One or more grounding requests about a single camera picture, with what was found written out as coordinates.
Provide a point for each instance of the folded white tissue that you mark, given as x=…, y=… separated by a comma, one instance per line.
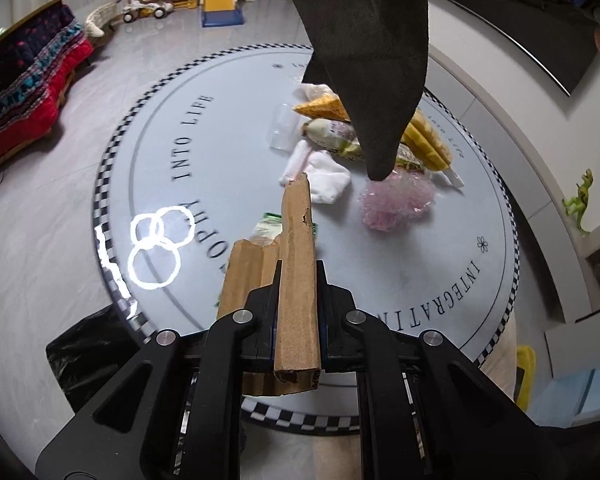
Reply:
x=330, y=180

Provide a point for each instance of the white box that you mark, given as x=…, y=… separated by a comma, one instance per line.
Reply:
x=577, y=345

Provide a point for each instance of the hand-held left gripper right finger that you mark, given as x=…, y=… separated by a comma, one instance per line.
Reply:
x=337, y=305

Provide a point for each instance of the white low cabinet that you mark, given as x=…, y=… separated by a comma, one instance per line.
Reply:
x=530, y=160

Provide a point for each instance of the black television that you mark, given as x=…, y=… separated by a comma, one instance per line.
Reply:
x=520, y=40

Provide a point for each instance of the red patterned blanket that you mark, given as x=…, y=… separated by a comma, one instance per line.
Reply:
x=25, y=90

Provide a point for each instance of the white stick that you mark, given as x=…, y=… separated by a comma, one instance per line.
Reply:
x=455, y=179

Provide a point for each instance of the crumpled white tissue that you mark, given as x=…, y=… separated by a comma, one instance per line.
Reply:
x=316, y=92

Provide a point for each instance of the white ride-on toy car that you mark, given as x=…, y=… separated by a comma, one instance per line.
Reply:
x=147, y=7

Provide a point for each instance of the yellow sponge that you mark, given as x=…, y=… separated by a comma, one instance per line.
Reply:
x=427, y=140

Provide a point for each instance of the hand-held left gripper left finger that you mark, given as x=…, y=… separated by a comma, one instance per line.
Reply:
x=260, y=310

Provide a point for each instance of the yellow cone wrapper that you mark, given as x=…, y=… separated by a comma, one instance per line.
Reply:
x=325, y=109

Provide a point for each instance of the pink plastic wrap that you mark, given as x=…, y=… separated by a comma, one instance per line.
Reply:
x=397, y=200

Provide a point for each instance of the green dinosaur toy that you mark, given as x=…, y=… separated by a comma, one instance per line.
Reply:
x=577, y=205

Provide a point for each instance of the black trash bag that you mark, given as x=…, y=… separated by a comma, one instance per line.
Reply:
x=87, y=355

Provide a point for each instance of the white green snack packet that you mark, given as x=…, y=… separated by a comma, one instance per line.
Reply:
x=332, y=137

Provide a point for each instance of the rolled white tissue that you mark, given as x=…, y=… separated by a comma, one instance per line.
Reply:
x=295, y=162

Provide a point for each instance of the brown cardboard piece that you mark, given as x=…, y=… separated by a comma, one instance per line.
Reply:
x=295, y=270

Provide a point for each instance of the clear plastic cup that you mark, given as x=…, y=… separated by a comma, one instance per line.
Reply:
x=286, y=127

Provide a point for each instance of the yellow bag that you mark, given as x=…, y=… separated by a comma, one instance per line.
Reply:
x=526, y=375

